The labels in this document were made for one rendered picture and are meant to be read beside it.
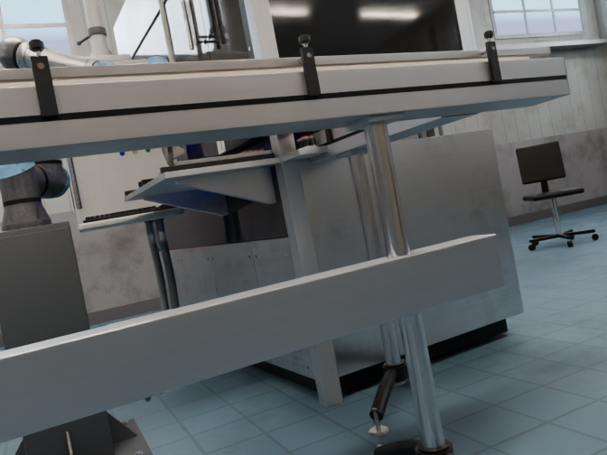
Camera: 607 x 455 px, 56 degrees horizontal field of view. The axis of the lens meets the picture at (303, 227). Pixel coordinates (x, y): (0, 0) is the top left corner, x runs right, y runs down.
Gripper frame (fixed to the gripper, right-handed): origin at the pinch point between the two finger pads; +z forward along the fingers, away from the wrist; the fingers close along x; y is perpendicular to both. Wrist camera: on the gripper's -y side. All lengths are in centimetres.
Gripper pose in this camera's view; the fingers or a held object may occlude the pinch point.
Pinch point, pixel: (169, 164)
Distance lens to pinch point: 195.2
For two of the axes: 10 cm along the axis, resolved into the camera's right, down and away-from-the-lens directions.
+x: -4.6, 0.7, 8.9
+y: 8.7, -1.7, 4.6
